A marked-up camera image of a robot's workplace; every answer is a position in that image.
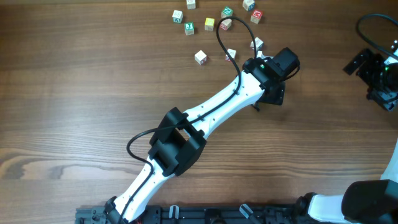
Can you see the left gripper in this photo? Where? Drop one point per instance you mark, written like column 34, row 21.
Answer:
column 275, row 95

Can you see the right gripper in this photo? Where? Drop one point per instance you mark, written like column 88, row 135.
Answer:
column 367, row 66

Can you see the red sided wooden block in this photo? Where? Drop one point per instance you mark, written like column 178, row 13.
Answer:
column 200, row 57

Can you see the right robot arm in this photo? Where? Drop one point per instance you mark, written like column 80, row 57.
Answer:
column 371, row 201

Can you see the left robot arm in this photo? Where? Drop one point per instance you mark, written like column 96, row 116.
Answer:
column 179, row 140

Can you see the red A wooden block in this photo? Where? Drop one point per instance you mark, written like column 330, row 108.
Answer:
column 230, row 55

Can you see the blue sided wooden block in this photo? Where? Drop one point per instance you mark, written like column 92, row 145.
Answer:
column 257, row 44

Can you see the red pattern wooden block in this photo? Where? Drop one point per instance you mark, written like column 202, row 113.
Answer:
column 226, row 24

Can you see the red M wooden block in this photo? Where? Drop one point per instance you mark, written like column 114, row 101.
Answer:
column 256, row 16

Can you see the yellow wooden block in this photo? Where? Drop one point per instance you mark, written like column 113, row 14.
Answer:
column 209, row 24

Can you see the green N wooden block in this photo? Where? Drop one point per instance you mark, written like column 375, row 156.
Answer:
column 226, row 12

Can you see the blue letter wooden block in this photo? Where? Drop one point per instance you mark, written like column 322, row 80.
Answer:
column 248, row 5

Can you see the green J wooden block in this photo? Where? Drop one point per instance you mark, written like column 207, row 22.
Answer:
column 189, row 28

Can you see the teal A wooden block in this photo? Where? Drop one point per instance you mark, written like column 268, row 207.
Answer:
column 177, row 16

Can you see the top edge wooden block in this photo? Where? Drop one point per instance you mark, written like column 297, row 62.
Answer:
column 191, row 4

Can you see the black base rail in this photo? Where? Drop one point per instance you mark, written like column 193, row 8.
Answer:
column 243, row 214

